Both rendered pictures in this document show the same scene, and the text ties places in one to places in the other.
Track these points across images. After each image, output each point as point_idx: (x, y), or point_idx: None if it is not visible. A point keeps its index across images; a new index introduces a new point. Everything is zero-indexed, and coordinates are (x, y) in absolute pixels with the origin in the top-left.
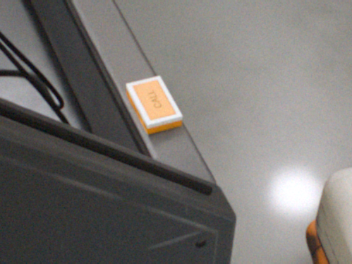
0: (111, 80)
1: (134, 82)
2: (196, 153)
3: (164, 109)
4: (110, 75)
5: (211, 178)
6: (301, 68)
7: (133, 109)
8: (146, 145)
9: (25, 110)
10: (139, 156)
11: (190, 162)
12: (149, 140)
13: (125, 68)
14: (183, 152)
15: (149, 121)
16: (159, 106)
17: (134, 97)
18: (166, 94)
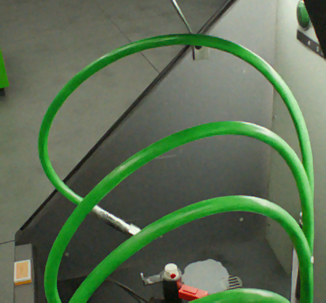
0: (35, 291)
1: (26, 277)
2: (16, 256)
3: (20, 264)
4: (33, 294)
5: (15, 247)
6: None
7: (31, 275)
8: (33, 261)
9: (73, 176)
10: (41, 211)
11: (20, 253)
12: (31, 262)
13: (25, 296)
14: (20, 256)
15: (28, 260)
16: (21, 266)
17: (29, 271)
18: (15, 272)
